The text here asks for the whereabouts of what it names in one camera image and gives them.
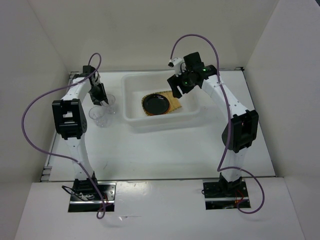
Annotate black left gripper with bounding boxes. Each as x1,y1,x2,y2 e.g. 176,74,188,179
88,82,109,107

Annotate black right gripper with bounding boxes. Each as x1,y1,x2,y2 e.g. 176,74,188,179
167,66,197,99

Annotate clear plastic cup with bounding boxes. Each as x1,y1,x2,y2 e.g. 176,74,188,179
101,93,117,115
88,106,112,128

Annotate woven bamboo tray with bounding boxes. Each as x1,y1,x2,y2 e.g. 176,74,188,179
141,90,182,113

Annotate black round plate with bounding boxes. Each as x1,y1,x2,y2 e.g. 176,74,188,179
142,93,170,113

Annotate orange plastic plate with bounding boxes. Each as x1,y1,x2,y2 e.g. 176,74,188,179
144,110,169,117

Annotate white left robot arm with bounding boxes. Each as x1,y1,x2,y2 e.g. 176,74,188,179
52,65,110,201

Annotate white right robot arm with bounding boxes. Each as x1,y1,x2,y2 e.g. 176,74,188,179
167,52,259,197

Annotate translucent white plastic bin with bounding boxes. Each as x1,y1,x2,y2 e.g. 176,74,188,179
121,70,201,129

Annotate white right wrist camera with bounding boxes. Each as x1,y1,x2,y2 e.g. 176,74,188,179
168,57,185,76

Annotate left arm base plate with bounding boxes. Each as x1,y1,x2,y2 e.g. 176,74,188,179
62,181,117,213

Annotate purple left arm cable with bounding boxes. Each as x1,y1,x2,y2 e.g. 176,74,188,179
21,52,115,220

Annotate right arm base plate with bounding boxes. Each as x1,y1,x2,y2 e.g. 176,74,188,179
201,179,251,210

